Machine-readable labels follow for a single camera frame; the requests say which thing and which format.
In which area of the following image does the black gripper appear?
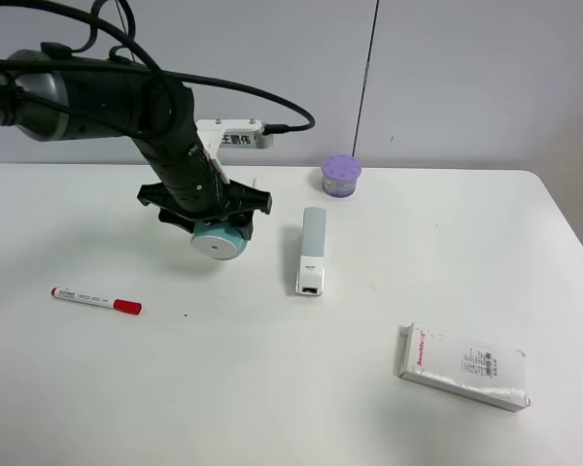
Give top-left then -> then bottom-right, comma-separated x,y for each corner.
136,142 -> 272,240

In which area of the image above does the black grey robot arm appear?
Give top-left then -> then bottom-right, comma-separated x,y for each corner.
0,50 -> 272,241

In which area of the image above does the white grey stapler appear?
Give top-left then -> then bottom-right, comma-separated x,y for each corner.
295,207 -> 326,296

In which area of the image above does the red white marker pen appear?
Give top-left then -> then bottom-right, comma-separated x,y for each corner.
51,287 -> 142,316

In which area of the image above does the purple round container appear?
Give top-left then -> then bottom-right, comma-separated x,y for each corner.
322,154 -> 361,198

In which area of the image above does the white cardboard box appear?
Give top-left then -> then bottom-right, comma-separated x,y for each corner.
396,323 -> 531,413

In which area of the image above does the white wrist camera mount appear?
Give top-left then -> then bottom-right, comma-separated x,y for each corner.
196,118 -> 274,160

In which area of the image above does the black cable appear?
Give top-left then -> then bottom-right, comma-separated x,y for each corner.
0,0 -> 317,156

